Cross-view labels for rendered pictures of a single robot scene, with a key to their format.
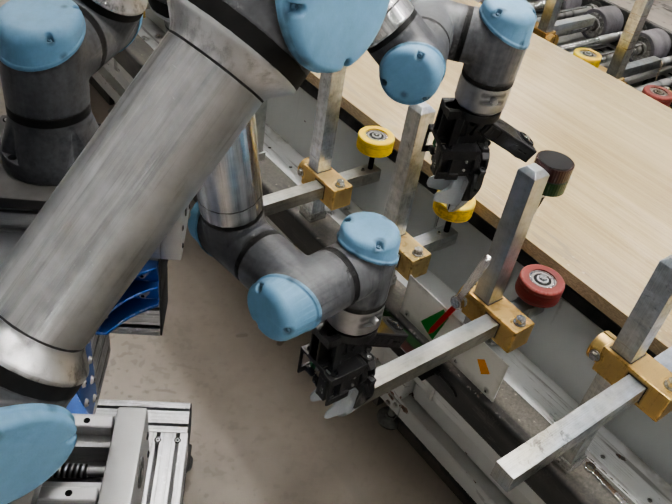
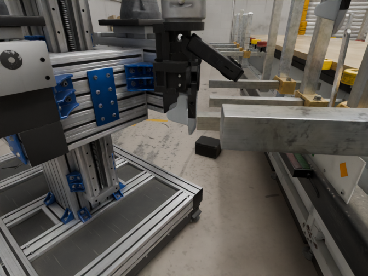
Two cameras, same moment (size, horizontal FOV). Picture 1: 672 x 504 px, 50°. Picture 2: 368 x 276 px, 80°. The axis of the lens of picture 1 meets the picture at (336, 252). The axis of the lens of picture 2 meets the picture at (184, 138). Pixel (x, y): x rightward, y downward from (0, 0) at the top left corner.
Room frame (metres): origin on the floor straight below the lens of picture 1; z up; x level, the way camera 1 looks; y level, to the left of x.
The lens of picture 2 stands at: (0.40, -0.36, 1.02)
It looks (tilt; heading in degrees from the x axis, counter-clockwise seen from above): 27 degrees down; 48
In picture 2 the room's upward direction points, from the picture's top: straight up
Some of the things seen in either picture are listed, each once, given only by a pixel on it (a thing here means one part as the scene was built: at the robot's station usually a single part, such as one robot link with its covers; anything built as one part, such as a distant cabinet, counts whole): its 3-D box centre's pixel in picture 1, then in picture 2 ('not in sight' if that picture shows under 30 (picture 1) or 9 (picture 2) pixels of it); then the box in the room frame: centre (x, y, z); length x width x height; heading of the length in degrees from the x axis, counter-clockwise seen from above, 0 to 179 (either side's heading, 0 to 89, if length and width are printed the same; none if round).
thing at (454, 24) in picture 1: (425, 29); not in sight; (0.96, -0.07, 1.32); 0.11 x 0.11 x 0.08; 84
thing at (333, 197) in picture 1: (324, 181); (283, 84); (1.30, 0.05, 0.81); 0.14 x 0.06 x 0.05; 43
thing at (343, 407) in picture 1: (339, 406); (181, 116); (0.67, -0.04, 0.86); 0.06 x 0.03 x 0.09; 133
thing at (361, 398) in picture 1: (358, 383); (191, 95); (0.68, -0.06, 0.91); 0.05 x 0.02 x 0.09; 43
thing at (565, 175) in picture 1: (553, 166); not in sight; (0.99, -0.31, 1.13); 0.06 x 0.06 x 0.02
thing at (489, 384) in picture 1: (449, 336); (323, 150); (0.96, -0.23, 0.75); 0.26 x 0.01 x 0.10; 43
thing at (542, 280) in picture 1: (533, 300); not in sight; (0.98, -0.36, 0.85); 0.08 x 0.08 x 0.11
